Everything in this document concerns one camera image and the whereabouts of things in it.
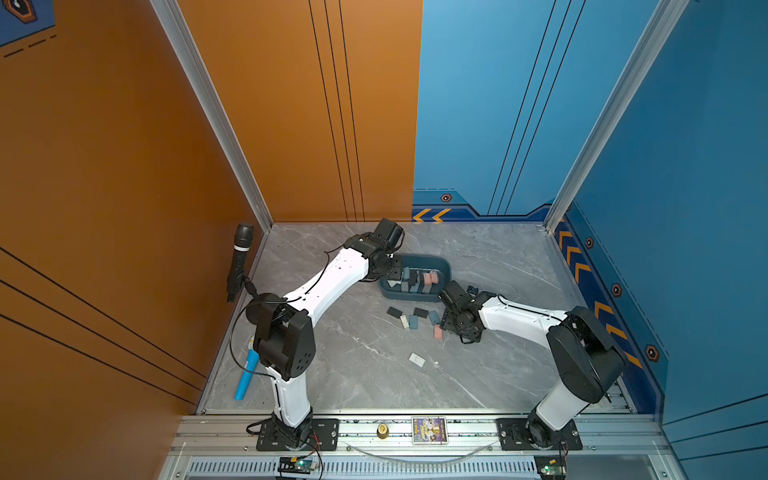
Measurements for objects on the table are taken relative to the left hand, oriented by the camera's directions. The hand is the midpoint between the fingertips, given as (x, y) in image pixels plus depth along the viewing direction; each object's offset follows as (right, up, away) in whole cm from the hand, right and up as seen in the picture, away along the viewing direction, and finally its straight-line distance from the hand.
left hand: (395, 267), depth 88 cm
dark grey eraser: (+8, -15, +7) cm, 18 cm away
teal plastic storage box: (+10, -5, +13) cm, 17 cm away
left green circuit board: (-22, -46, -18) cm, 54 cm away
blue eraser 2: (+6, -17, +5) cm, 19 cm away
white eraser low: (+6, -26, -4) cm, 27 cm away
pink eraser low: (+13, -4, +13) cm, 19 cm away
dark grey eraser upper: (0, -15, +7) cm, 16 cm away
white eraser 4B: (-1, -6, +13) cm, 14 cm away
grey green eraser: (+3, -7, +12) cm, 14 cm away
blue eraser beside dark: (+12, -16, +6) cm, 21 cm away
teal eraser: (+4, -3, +14) cm, 15 cm away
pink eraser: (+13, -20, +1) cm, 24 cm away
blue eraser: (+6, -8, +11) cm, 15 cm away
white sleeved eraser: (+3, -17, +5) cm, 18 cm away
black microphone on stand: (-42, -2, -10) cm, 43 cm away
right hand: (+18, -19, +3) cm, 26 cm away
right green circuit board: (+38, -48, -17) cm, 63 cm away
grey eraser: (+11, -8, +11) cm, 17 cm away
